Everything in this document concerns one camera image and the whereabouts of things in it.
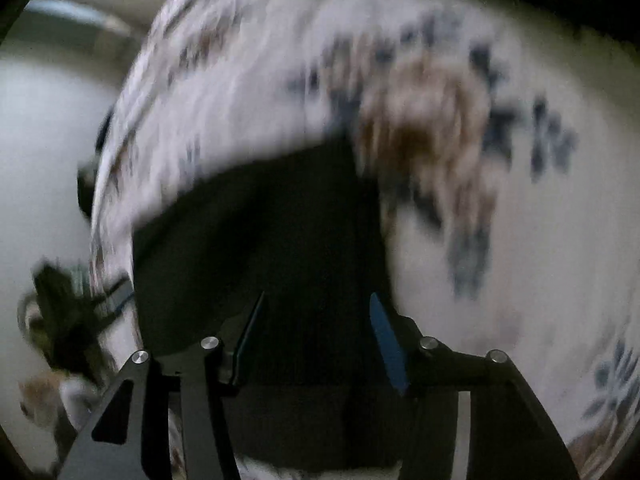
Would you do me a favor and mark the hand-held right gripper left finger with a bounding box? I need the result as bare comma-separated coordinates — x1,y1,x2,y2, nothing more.
57,290,268,480

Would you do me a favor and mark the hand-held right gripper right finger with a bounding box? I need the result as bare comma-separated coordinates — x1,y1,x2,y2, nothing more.
369,291,581,480

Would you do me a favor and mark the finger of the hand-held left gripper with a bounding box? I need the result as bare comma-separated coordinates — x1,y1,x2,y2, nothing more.
97,275,136,326

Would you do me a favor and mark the floral quilted bedspread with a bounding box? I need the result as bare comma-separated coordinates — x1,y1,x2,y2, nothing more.
90,0,640,480

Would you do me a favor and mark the dark striped long-sleeve sweater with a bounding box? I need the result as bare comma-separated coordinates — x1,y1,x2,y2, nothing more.
130,135,416,473

